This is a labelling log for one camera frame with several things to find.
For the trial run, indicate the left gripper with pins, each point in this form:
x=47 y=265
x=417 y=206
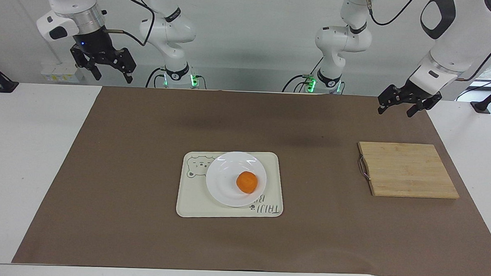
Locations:
x=413 y=93

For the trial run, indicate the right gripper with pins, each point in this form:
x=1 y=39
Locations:
x=93 y=40

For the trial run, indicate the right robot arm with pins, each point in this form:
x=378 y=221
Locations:
x=169 y=29

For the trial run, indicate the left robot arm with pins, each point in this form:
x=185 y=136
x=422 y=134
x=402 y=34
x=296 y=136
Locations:
x=457 y=43

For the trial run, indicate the white plate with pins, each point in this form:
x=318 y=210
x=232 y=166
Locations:
x=224 y=182

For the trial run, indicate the orange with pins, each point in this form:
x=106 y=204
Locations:
x=247 y=182

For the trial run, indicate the wooden cutting board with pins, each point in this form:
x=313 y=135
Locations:
x=409 y=170

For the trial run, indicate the black stand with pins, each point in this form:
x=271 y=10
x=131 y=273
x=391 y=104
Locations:
x=2 y=84
x=485 y=104

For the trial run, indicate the cream tray with bear print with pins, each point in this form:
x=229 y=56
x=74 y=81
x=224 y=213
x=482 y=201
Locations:
x=190 y=201

